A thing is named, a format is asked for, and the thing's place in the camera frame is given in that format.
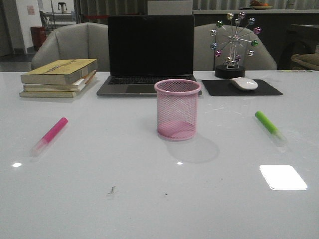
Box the green highlighter pen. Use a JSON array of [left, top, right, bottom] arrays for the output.
[[255, 111, 287, 147]]

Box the pink highlighter pen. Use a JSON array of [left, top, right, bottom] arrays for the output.
[[30, 117, 68, 157]]

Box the pink mesh pen holder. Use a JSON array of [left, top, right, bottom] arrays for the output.
[[154, 79, 201, 141]]

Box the black mouse pad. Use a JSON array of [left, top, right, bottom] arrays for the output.
[[202, 79, 283, 96]]

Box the grey laptop black screen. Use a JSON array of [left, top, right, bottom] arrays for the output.
[[97, 15, 195, 97]]

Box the white computer mouse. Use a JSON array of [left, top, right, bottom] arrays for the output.
[[230, 77, 258, 91]]

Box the right grey armchair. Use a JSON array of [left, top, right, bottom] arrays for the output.
[[193, 23, 277, 71]]

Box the top yellow book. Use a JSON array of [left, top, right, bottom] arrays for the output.
[[20, 59, 98, 85]]

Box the yellow book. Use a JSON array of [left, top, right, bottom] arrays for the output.
[[20, 59, 98, 85], [19, 78, 94, 98]]

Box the ferris wheel desk toy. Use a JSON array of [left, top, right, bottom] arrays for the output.
[[210, 11, 259, 79]]

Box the red barrier belt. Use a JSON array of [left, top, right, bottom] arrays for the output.
[[83, 15, 109, 19]]

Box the bottom yellow book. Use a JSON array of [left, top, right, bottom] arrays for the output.
[[19, 78, 94, 98]]

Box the red bin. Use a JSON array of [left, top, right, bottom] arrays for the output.
[[30, 26, 46, 50]]

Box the fruit bowl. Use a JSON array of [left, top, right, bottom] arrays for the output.
[[250, 0, 272, 10]]

